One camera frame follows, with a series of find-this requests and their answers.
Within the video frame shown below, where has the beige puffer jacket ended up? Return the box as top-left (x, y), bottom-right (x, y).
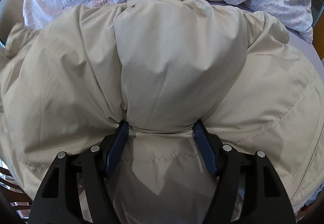
top-left (1, 0), bottom-right (323, 223)

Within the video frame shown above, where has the dark wooden chair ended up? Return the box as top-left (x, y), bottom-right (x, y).
top-left (1, 166), bottom-right (32, 223)

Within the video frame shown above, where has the lavender bed sheet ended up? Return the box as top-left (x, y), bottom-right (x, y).
top-left (207, 1), bottom-right (322, 83)

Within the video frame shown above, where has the wooden door frame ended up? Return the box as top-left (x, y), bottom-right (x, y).
top-left (312, 22), bottom-right (324, 59)

